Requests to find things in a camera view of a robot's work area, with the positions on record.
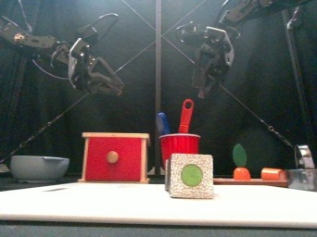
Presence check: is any red plastic cup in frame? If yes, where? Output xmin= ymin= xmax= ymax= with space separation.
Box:
xmin=158 ymin=132 xmax=204 ymax=171

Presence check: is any wooden box with red drawer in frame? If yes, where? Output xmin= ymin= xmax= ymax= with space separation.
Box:
xmin=78 ymin=131 xmax=153 ymax=185

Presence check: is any toy carrot with green leaf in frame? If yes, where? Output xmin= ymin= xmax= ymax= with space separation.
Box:
xmin=230 ymin=143 xmax=253 ymax=181

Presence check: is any patterned block with green oval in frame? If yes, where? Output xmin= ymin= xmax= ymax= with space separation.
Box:
xmin=164 ymin=153 xmax=217 ymax=200

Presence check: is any grey ceramic bowl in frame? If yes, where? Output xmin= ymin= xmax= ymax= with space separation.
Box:
xmin=8 ymin=155 xmax=71 ymax=183

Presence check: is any orange toy carrot piece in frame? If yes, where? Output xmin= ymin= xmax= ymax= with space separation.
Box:
xmin=260 ymin=167 xmax=288 ymax=182

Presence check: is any flat wooden tray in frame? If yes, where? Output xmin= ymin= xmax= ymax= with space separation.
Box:
xmin=212 ymin=177 xmax=291 ymax=188

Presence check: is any white cutting board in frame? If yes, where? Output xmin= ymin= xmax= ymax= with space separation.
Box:
xmin=0 ymin=181 xmax=317 ymax=231

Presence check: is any small metal cup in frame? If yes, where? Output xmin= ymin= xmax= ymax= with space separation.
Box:
xmin=285 ymin=144 xmax=317 ymax=193

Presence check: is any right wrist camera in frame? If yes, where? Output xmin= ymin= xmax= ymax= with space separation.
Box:
xmin=176 ymin=21 xmax=209 ymax=45

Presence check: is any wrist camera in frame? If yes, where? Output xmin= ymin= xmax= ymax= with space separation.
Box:
xmin=176 ymin=21 xmax=209 ymax=45
xmin=75 ymin=12 xmax=121 ymax=45

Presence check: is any vertical black frame pole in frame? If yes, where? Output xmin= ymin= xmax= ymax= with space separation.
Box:
xmin=154 ymin=0 xmax=164 ymax=178

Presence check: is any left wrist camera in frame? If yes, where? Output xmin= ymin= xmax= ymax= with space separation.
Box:
xmin=75 ymin=12 xmax=121 ymax=45

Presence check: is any thin diagonal brace cable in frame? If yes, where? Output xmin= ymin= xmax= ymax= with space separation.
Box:
xmin=121 ymin=0 xmax=295 ymax=148
xmin=0 ymin=0 xmax=209 ymax=163

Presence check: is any red toy knife handle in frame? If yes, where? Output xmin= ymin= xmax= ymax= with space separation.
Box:
xmin=177 ymin=98 xmax=196 ymax=135

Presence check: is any blue toy utensil handle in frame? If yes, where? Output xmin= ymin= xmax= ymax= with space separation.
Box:
xmin=156 ymin=111 xmax=173 ymax=136

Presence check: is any side frame post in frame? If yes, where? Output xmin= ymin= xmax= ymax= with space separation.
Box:
xmin=281 ymin=8 xmax=313 ymax=146

